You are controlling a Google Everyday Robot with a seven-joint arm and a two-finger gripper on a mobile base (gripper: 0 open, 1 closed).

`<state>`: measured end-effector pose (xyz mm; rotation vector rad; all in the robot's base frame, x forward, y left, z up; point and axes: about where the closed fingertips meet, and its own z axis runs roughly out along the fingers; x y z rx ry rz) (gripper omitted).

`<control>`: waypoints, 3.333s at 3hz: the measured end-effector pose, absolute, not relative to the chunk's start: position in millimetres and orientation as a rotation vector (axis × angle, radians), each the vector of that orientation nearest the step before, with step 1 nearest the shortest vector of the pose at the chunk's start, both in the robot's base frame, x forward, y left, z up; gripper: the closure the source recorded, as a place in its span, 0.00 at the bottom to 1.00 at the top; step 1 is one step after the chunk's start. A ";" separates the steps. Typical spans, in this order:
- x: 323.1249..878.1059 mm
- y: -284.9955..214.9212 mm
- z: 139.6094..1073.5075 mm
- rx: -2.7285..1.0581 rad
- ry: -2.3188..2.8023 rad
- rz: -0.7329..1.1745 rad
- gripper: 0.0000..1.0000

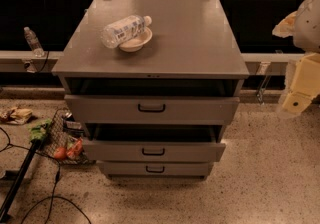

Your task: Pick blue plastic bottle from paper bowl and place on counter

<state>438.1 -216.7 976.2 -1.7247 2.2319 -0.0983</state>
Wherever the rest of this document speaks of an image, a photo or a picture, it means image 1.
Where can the top grey drawer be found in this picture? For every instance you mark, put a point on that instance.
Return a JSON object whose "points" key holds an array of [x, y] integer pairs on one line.
{"points": [[152, 110]]}

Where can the middle grey drawer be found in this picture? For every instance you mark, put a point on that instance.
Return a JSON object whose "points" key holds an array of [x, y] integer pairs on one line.
{"points": [[124, 151]]}

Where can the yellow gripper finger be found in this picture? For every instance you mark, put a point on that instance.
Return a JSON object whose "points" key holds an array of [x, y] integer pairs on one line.
{"points": [[286, 27], [302, 86]]}

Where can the green snack bag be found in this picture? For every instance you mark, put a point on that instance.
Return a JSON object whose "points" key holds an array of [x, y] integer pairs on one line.
{"points": [[39, 131]]}

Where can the black metal pole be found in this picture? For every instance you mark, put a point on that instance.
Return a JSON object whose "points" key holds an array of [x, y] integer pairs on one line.
{"points": [[17, 182]]}

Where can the small clear water bottle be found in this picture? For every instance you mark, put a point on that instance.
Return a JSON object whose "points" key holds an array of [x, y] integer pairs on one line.
{"points": [[33, 42]]}

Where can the red tomato toy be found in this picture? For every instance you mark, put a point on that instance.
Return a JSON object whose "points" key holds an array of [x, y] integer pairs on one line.
{"points": [[60, 153]]}

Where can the grey drawer cabinet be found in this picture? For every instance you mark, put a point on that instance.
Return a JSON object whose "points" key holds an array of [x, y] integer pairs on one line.
{"points": [[192, 53]]}

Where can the crumpled brown wrapper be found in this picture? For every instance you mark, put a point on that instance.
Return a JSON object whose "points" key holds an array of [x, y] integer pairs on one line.
{"points": [[16, 116]]}

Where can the clear plastic bottle blue label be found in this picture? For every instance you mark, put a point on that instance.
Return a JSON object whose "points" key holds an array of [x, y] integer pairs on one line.
{"points": [[124, 30]]}

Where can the orange red snack packet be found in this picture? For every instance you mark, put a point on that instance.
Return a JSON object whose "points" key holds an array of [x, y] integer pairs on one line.
{"points": [[74, 148]]}

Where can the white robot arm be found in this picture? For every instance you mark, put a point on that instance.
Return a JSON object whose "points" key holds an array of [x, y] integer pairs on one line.
{"points": [[307, 27]]}

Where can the white paper bowl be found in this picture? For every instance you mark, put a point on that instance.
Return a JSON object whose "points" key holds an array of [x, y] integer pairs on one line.
{"points": [[138, 42]]}

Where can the black wire mesh basket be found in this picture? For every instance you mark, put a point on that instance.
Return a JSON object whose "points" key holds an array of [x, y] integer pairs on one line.
{"points": [[63, 132]]}

